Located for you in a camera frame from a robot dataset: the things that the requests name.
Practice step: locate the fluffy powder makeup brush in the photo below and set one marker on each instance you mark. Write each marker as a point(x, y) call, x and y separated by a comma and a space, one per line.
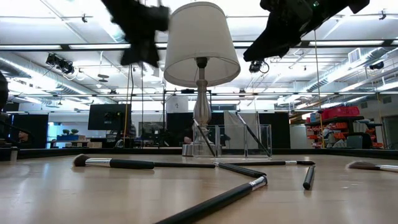
point(130, 164)

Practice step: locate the grey parts-bin cart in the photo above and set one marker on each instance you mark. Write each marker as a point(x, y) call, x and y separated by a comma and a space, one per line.
point(340, 126)

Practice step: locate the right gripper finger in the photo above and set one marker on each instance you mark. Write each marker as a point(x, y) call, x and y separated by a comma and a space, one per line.
point(270, 51)
point(264, 42)

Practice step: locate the grey fabric backdrop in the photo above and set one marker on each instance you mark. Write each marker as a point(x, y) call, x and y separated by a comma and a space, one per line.
point(230, 117)

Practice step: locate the fan makeup brush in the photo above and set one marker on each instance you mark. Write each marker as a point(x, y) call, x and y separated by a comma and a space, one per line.
point(360, 165)

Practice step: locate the white sign board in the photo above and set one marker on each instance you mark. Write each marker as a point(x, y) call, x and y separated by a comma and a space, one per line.
point(177, 105)

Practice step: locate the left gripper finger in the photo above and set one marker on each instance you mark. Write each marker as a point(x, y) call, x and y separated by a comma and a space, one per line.
point(132, 56)
point(149, 56)

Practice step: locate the clear acrylic brush organizer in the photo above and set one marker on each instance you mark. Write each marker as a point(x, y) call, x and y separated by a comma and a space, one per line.
point(245, 140)

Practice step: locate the white cabinet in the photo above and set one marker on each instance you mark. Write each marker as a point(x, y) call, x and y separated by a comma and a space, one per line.
point(298, 137)

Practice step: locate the dark office chair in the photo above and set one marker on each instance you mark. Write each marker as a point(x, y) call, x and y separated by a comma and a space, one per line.
point(357, 141)

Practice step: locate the black partition panel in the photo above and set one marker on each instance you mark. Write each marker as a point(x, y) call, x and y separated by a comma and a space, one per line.
point(280, 130)
point(177, 124)
point(38, 130)

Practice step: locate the white shade silver table lamp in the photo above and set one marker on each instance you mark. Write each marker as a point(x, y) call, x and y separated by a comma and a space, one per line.
point(202, 37)

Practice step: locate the blue box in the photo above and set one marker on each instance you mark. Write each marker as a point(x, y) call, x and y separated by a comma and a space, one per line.
point(68, 137)

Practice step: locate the black spotlight fixture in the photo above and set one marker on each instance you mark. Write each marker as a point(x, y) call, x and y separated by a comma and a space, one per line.
point(256, 67)
point(60, 63)

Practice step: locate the long ceiling light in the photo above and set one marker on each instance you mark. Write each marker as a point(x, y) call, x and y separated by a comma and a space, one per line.
point(93, 46)
point(345, 43)
point(31, 47)

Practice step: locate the silver ventilation duct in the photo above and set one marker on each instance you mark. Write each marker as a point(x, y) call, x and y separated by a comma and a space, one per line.
point(18, 70)
point(335, 76)

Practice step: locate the large black display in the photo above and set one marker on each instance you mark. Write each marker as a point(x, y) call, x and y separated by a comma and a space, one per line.
point(105, 118)

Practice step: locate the person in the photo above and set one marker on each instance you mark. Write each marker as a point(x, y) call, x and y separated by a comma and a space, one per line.
point(23, 137)
point(187, 140)

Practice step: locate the square-head makeup brush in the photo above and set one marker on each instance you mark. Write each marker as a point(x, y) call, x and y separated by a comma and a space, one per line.
point(264, 163)

